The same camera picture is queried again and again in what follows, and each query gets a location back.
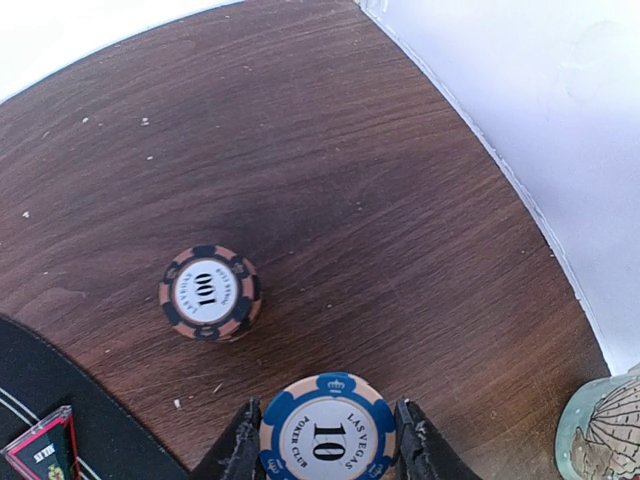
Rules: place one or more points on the black round poker mat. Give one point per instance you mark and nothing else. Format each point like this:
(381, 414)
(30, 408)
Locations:
(36, 379)

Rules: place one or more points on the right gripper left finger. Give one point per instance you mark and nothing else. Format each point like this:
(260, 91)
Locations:
(235, 454)

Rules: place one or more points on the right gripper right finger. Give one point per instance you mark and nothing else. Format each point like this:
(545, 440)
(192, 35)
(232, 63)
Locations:
(421, 450)

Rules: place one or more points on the orange black poker chip stack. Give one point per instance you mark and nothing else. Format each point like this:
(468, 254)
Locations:
(211, 293)

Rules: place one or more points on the blue cream poker chip stack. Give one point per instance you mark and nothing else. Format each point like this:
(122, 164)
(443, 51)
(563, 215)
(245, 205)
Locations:
(328, 426)

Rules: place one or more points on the red black triangle marker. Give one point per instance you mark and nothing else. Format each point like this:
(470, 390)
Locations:
(47, 450)

